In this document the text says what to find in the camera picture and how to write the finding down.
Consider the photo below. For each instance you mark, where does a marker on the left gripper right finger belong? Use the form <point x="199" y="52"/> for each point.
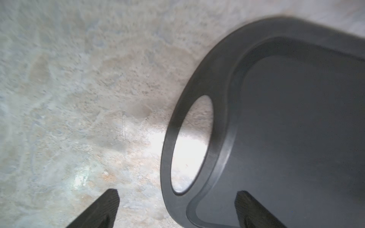
<point x="252" y="214"/>

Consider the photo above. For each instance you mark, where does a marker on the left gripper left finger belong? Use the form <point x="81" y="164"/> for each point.
<point x="101" y="213"/>

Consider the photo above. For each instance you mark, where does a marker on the black cutting board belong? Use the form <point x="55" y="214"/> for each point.
<point x="288" y="101"/>

